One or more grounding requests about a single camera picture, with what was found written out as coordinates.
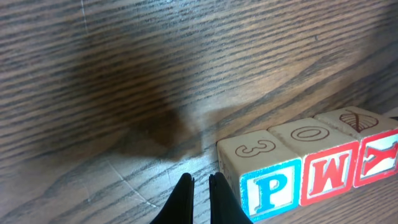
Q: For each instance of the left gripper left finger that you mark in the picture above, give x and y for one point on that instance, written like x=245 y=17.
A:
x=178 y=208

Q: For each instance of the red K block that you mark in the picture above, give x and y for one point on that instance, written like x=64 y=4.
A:
x=377 y=136

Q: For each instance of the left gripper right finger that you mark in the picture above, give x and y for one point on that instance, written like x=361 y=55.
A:
x=225 y=208

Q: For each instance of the blue P block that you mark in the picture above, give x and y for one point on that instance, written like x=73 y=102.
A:
x=263 y=173

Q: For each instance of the red M block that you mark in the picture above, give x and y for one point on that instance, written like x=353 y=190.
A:
x=328 y=157

